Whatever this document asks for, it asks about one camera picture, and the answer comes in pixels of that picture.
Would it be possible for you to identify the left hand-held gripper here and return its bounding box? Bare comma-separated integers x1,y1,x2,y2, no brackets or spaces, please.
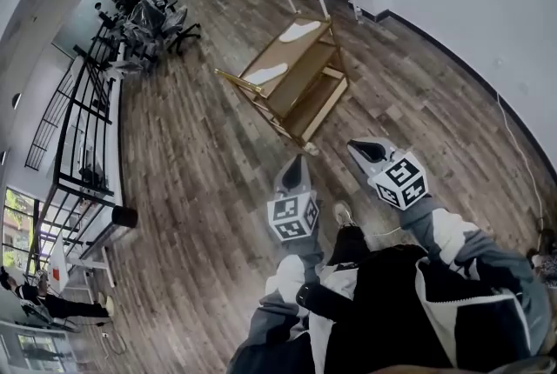
266,154,320,242

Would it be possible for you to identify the person's beige shoe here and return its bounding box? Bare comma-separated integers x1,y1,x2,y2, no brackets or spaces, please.
332,200,354,228

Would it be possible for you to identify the large glass window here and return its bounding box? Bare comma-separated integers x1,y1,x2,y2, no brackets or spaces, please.
2,187,43,273

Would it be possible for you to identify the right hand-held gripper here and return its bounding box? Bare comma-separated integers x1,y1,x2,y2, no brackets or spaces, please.
347,137,430,211

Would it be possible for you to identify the person's black white jacket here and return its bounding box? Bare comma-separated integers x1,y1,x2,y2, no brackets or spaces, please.
225,244,557,374

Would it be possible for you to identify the white desk with red sign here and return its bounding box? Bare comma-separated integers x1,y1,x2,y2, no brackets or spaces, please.
47,232,117,291

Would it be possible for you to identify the black waste bin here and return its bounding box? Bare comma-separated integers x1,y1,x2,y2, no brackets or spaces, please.
111,205,139,229

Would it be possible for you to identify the wooden shoe rack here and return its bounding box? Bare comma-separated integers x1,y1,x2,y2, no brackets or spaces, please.
214,15,351,156

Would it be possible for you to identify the black white patterned cloth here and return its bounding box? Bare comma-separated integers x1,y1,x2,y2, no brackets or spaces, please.
526,228,557,289

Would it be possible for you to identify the pale plastic-wrapped chair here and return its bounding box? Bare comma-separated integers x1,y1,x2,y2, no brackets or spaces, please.
104,57,145,80

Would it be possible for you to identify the black metal railing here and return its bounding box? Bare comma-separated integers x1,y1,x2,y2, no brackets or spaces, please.
23,22,127,277

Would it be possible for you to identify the black shoulder strap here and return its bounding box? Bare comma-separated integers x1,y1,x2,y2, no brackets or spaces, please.
295,281,356,317

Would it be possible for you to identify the person's right forearm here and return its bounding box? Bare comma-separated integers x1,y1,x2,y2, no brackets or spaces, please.
399,194,501,277

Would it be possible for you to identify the white wall cable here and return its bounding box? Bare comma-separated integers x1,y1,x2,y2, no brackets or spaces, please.
495,91,546,230

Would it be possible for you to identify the person's left forearm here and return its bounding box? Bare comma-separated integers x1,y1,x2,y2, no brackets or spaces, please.
265,232,325,308

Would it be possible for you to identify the person's black trouser leg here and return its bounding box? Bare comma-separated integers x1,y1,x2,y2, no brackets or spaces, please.
328,224,371,267

